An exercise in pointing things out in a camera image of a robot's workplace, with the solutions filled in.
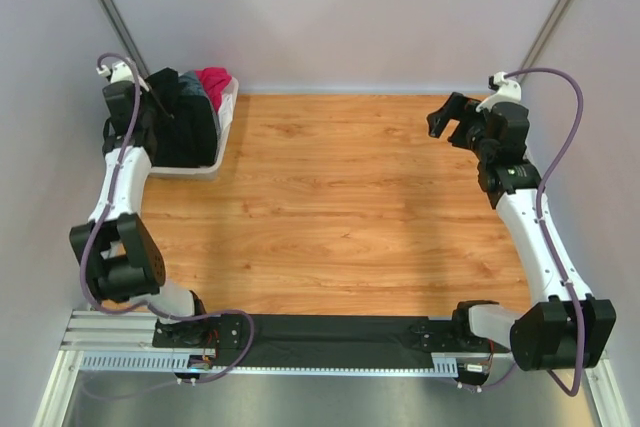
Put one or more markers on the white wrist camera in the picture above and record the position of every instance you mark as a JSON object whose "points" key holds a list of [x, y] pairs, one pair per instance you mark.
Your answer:
{"points": [[116, 72], [505, 90]]}

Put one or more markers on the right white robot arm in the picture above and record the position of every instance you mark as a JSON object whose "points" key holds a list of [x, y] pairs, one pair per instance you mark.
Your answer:
{"points": [[566, 326]]}

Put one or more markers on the left corner aluminium post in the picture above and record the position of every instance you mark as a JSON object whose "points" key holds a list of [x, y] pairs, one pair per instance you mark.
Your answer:
{"points": [[122, 32]]}

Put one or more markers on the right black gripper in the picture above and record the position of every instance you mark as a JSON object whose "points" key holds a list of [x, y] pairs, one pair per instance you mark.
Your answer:
{"points": [[437, 120]]}

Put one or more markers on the white t-shirt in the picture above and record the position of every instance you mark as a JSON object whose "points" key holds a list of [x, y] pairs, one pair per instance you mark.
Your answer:
{"points": [[225, 112]]}

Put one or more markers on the pink red t-shirt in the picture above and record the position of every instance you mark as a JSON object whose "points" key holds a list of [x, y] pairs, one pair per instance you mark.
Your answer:
{"points": [[214, 80]]}

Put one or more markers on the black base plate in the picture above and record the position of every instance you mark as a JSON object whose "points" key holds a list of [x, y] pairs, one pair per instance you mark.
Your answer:
{"points": [[446, 335], [228, 331]]}

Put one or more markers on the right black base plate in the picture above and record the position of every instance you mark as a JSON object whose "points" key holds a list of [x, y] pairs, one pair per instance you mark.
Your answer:
{"points": [[446, 335]]}

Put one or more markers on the slotted grey cable duct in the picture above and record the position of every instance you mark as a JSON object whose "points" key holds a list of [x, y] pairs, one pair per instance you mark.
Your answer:
{"points": [[186, 364]]}

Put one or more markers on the black t-shirt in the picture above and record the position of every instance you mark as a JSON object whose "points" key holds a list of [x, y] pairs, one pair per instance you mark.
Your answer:
{"points": [[187, 130]]}

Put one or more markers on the corner aluminium post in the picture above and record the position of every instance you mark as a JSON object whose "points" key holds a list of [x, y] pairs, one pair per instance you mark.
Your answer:
{"points": [[546, 32], [122, 32]]}

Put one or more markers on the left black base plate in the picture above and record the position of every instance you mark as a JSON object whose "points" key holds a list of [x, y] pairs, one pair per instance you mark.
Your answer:
{"points": [[228, 331]]}

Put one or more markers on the teal grey t-shirt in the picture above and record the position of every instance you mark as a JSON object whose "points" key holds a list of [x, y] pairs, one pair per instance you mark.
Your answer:
{"points": [[190, 84]]}

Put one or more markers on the white laundry basket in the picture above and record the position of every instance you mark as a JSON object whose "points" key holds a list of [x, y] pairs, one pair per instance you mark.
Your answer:
{"points": [[207, 173]]}

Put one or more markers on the aluminium frame rail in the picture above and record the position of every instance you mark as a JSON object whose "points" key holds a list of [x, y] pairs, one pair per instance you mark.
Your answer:
{"points": [[95, 331]]}

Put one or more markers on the right corner aluminium post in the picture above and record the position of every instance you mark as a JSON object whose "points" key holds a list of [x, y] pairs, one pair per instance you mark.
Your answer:
{"points": [[546, 32]]}

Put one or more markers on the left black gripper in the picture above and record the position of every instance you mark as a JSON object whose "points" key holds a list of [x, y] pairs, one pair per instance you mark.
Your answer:
{"points": [[146, 96]]}

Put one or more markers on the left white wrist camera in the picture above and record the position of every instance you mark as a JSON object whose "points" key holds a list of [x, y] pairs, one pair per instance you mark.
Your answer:
{"points": [[116, 72]]}

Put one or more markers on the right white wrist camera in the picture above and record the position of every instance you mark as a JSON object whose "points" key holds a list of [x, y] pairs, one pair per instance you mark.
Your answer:
{"points": [[505, 90]]}

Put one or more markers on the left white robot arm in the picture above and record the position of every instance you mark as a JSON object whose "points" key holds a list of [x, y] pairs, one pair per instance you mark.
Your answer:
{"points": [[121, 267]]}

